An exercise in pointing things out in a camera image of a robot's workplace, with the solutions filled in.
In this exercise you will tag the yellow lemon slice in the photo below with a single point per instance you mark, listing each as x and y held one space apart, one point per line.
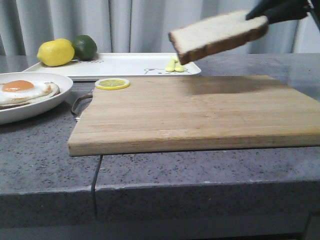
112 83

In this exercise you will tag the metal cutting board handle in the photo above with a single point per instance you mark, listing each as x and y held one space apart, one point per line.
75 105

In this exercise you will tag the green lime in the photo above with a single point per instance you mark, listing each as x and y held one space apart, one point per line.
85 47

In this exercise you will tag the grey curtain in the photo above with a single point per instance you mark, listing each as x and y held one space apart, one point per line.
117 26

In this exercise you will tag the wooden cutting board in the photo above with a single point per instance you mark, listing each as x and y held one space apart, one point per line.
184 113

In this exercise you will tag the toast slice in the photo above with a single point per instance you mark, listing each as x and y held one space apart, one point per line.
38 99

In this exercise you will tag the whole yellow lemon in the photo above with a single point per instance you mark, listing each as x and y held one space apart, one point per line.
56 52

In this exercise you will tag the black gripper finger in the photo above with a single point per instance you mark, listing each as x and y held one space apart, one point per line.
277 11

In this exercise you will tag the white bread slice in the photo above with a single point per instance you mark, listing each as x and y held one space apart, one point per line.
216 34

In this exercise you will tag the white rectangular bear tray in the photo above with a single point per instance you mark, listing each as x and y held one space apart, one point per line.
108 65

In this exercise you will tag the fried egg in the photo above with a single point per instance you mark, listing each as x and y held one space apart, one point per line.
19 91

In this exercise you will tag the white round plate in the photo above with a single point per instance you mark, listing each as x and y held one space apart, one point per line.
27 111

